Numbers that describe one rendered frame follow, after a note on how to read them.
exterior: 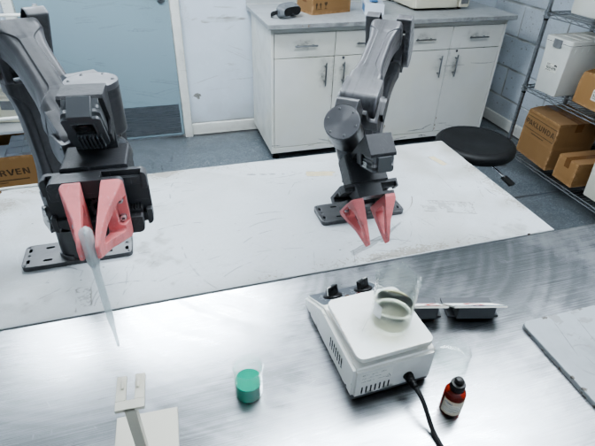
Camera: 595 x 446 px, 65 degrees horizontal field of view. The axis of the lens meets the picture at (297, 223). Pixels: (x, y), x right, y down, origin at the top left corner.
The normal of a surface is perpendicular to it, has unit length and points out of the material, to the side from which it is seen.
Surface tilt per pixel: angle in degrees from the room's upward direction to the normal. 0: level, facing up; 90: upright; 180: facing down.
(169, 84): 90
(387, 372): 90
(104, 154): 0
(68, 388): 0
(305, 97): 90
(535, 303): 0
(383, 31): 22
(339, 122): 47
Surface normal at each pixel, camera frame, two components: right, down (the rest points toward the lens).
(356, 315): 0.03, -0.82
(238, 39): 0.29, 0.55
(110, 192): 0.11, -0.56
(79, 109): 0.15, -0.33
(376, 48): -0.11, -0.57
